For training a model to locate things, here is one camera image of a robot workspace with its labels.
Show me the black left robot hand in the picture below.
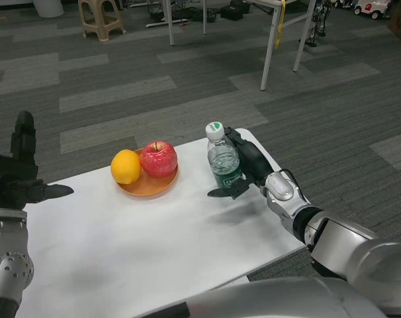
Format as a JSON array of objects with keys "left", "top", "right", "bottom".
[{"left": 0, "top": 95, "right": 75, "bottom": 211}]

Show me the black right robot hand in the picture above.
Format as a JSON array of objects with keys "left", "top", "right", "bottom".
[{"left": 206, "top": 125, "right": 275, "bottom": 201}]

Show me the clear plastic water bottle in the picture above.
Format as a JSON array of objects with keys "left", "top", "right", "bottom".
[{"left": 205, "top": 121, "right": 244, "bottom": 191}]

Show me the red apple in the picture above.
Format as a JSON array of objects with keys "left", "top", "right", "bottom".
[{"left": 140, "top": 141, "right": 179, "bottom": 178}]

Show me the orange round plate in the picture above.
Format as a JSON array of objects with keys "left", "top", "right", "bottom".
[{"left": 116, "top": 148, "right": 180, "bottom": 199}]

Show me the yellow lemon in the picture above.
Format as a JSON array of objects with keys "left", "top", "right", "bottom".
[{"left": 110, "top": 149, "right": 142, "bottom": 185}]

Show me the white table with legs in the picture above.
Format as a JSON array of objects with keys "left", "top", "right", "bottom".
[{"left": 162, "top": 0, "right": 320, "bottom": 92}]

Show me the silver robot chest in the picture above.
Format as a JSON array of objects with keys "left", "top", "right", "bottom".
[{"left": 134, "top": 276, "right": 390, "bottom": 318}]

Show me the yellow tape measure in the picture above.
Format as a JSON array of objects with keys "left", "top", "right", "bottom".
[{"left": 275, "top": 0, "right": 286, "bottom": 50}]

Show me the silver humanoid robot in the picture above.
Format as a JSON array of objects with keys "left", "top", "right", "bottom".
[{"left": 298, "top": 0, "right": 334, "bottom": 47}]

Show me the black floor box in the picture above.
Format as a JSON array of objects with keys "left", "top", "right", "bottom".
[{"left": 220, "top": 0, "right": 251, "bottom": 21}]

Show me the black floor power equipment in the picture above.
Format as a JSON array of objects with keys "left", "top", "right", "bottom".
[{"left": 187, "top": 8, "right": 218, "bottom": 24}]

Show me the white standing desk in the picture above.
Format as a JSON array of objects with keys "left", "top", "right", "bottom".
[{"left": 146, "top": 0, "right": 190, "bottom": 29}]

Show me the white plant pot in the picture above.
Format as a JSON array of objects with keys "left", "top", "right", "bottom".
[{"left": 33, "top": 0, "right": 65, "bottom": 18}]

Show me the beige plastic stool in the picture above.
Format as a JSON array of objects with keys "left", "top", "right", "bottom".
[{"left": 77, "top": 0, "right": 127, "bottom": 42}]

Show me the large white toy car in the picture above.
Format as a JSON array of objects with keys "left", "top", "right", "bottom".
[{"left": 354, "top": 0, "right": 392, "bottom": 20}]

